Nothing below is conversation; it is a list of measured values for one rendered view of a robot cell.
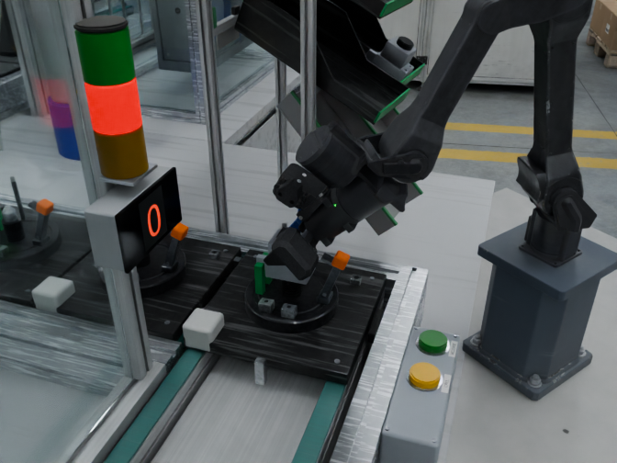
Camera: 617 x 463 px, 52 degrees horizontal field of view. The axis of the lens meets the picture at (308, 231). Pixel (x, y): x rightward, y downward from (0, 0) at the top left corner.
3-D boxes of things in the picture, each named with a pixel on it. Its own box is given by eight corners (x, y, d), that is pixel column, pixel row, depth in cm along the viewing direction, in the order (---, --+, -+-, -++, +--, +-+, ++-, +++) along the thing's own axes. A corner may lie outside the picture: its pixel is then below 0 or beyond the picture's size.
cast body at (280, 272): (316, 268, 93) (316, 228, 90) (307, 285, 90) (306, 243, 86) (263, 258, 96) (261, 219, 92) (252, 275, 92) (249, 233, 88)
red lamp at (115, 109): (151, 119, 67) (145, 74, 64) (125, 138, 63) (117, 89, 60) (110, 114, 68) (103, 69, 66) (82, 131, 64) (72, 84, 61)
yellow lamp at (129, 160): (157, 163, 69) (151, 120, 67) (132, 183, 65) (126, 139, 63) (117, 157, 71) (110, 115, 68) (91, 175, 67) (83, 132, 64)
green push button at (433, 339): (448, 343, 90) (449, 332, 89) (443, 361, 87) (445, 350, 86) (420, 337, 91) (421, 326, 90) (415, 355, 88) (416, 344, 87)
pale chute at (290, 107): (406, 204, 118) (423, 192, 115) (378, 236, 108) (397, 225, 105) (312, 84, 116) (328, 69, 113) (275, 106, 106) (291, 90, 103)
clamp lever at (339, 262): (332, 292, 93) (351, 254, 89) (329, 300, 91) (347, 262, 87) (310, 281, 93) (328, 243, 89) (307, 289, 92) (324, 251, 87)
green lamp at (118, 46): (145, 73, 64) (138, 24, 62) (117, 88, 60) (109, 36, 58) (103, 68, 65) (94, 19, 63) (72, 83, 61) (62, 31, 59)
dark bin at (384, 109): (404, 100, 108) (425, 63, 104) (374, 125, 99) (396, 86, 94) (274, 13, 113) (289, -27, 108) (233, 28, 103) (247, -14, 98)
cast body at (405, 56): (407, 80, 116) (425, 47, 111) (398, 87, 113) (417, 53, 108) (369, 55, 117) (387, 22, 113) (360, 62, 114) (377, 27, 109)
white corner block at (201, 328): (226, 333, 92) (224, 311, 90) (212, 354, 89) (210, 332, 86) (197, 327, 94) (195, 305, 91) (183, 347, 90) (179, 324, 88)
